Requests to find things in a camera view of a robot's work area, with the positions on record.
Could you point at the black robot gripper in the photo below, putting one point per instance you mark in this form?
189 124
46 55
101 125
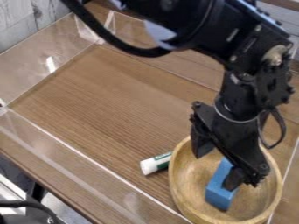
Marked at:
236 140

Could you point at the black metal table frame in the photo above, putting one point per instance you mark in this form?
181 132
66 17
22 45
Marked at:
26 184

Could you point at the white green glue stick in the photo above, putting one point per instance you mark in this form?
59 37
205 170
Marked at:
155 163

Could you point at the light brown wooden bowl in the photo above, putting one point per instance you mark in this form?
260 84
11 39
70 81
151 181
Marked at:
190 175

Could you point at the clear acrylic corner bracket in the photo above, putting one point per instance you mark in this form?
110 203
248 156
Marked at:
87 34

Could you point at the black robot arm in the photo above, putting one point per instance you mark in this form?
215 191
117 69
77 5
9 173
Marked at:
236 33

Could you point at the clear acrylic front wall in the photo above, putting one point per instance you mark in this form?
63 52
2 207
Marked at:
94 190

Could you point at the blue rectangular block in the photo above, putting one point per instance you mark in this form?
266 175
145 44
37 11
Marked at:
218 196

